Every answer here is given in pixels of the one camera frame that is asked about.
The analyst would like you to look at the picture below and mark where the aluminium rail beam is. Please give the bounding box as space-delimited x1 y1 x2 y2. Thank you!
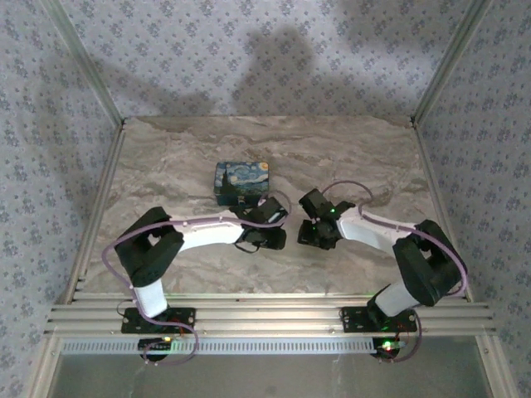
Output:
43 293 497 337

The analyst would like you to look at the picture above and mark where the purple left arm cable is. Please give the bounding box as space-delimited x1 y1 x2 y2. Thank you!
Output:
101 191 292 366

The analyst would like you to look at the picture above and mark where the aluminium frame post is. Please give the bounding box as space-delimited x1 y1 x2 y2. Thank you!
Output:
409 0 494 127
40 0 127 127

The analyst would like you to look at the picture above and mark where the starry night print tin box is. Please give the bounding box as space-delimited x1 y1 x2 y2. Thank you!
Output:
213 160 271 207

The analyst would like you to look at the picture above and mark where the aluminium side rail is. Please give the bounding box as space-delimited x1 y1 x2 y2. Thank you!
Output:
410 124 475 302
61 120 128 304

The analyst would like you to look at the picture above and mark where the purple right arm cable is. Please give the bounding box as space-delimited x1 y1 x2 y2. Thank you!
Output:
319 180 469 364

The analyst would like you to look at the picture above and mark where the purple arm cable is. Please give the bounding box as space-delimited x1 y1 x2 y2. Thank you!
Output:
319 180 469 364
101 191 292 366

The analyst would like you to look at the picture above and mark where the slotted grey cable duct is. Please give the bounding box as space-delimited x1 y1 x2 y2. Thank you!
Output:
60 337 400 357

